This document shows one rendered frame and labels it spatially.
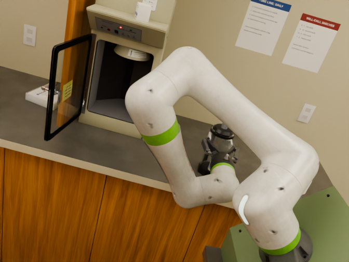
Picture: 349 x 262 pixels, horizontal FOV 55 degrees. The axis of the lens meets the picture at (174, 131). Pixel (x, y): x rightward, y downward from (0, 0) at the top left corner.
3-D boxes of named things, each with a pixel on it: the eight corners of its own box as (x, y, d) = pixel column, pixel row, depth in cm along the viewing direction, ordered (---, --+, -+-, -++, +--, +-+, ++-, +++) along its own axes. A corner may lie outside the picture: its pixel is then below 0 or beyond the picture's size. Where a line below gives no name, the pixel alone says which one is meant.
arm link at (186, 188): (180, 141, 94) (179, 116, 103) (142, 149, 97) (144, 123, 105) (208, 211, 118) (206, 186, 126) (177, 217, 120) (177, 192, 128)
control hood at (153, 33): (91, 27, 144) (94, 3, 139) (163, 48, 145) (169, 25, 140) (82, 32, 133) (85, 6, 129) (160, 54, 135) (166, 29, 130)
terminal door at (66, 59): (80, 115, 161) (92, 33, 143) (45, 143, 134) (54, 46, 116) (79, 114, 161) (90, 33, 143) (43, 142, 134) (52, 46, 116)
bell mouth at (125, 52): (118, 44, 165) (120, 34, 163) (153, 54, 166) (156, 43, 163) (109, 53, 149) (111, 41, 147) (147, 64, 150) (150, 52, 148)
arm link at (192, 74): (337, 155, 89) (190, 28, 96) (307, 199, 83) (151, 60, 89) (310, 168, 101) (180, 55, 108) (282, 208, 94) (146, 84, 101)
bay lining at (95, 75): (100, 92, 183) (111, 28, 167) (146, 105, 185) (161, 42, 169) (86, 109, 162) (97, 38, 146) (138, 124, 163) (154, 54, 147)
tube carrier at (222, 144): (197, 160, 160) (211, 121, 150) (218, 166, 161) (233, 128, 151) (197, 173, 151) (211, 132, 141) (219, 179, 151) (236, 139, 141)
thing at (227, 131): (211, 127, 151) (215, 114, 148) (230, 132, 151) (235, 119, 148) (211, 136, 143) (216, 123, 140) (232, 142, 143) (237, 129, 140)
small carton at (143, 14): (134, 16, 136) (137, 1, 133) (146, 19, 138) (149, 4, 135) (136, 20, 132) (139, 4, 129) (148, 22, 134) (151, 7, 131)
